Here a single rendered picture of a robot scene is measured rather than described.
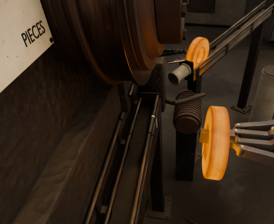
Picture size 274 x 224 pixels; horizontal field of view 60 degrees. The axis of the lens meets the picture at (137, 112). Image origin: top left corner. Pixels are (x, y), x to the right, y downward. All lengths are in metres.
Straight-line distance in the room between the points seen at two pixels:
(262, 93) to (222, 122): 1.01
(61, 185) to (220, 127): 0.31
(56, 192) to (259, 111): 1.30
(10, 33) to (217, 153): 0.39
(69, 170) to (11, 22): 0.26
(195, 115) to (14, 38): 0.84
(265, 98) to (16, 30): 1.32
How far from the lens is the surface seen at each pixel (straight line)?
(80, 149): 0.49
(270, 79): 1.43
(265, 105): 1.52
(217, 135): 0.47
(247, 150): 0.51
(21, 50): 0.39
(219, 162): 0.48
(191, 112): 1.07
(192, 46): 1.08
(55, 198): 0.44
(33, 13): 0.42
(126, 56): 0.41
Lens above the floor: 1.22
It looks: 39 degrees down
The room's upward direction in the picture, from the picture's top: 7 degrees counter-clockwise
